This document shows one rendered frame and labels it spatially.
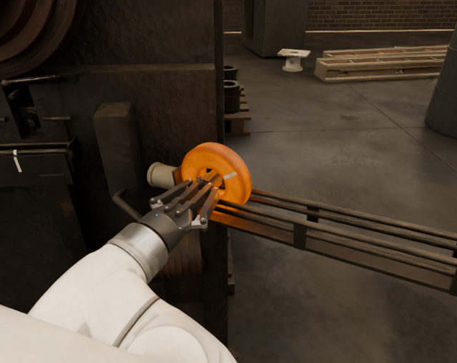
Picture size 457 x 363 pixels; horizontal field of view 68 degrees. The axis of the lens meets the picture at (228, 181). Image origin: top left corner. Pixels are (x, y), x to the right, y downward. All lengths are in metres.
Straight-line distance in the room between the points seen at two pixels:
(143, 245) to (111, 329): 0.12
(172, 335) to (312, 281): 1.08
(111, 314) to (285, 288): 1.02
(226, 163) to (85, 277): 0.32
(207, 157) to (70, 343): 0.45
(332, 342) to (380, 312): 0.24
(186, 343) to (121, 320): 0.09
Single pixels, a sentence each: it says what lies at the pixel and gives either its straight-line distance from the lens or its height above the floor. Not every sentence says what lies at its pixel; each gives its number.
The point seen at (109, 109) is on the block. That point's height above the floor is 0.80.
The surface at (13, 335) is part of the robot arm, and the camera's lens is 0.27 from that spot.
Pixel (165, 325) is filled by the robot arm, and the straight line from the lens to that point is 0.45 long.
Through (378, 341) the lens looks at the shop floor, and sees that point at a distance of 1.38.
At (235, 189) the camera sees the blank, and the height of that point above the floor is 0.71.
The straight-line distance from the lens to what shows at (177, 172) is 0.72.
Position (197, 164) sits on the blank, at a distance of 0.69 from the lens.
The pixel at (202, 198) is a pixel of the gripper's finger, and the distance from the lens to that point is 0.64.
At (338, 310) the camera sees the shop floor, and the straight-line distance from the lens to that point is 1.41.
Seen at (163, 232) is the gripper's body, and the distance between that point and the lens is 0.55.
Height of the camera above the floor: 1.08
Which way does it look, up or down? 33 degrees down
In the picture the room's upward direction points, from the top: straight up
